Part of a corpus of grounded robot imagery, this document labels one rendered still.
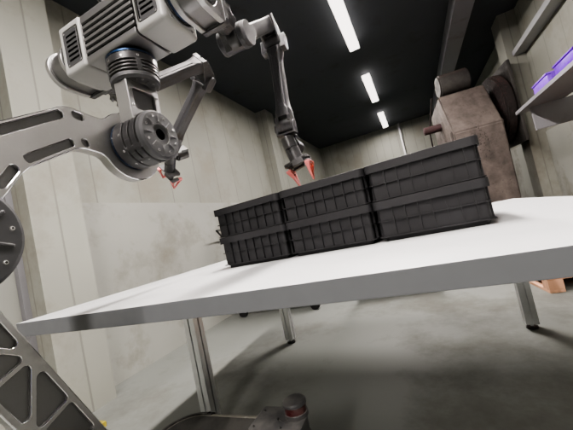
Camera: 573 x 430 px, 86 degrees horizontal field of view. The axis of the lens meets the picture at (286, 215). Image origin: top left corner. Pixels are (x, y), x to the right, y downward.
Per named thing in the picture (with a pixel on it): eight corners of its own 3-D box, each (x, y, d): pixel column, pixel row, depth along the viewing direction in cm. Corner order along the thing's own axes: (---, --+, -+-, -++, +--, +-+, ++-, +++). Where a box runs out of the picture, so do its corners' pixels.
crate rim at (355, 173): (363, 175, 91) (361, 167, 91) (278, 199, 105) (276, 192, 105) (386, 181, 126) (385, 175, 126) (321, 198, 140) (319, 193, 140)
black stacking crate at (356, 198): (370, 206, 91) (361, 169, 91) (284, 226, 104) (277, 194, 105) (391, 203, 126) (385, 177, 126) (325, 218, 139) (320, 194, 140)
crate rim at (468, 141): (480, 142, 77) (477, 133, 77) (363, 175, 91) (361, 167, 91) (470, 159, 112) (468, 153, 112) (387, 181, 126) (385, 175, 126)
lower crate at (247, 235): (291, 258, 104) (283, 223, 104) (222, 270, 118) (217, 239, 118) (330, 242, 139) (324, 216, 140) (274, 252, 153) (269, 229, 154)
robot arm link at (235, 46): (213, 18, 94) (228, 10, 91) (231, 35, 103) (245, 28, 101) (218, 47, 93) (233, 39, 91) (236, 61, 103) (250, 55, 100)
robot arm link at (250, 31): (254, 19, 130) (274, 8, 126) (267, 52, 136) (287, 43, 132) (212, 33, 95) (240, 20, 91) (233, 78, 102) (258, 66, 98)
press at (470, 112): (565, 243, 340) (511, 37, 352) (457, 258, 382) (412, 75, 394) (526, 232, 461) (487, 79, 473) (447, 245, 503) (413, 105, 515)
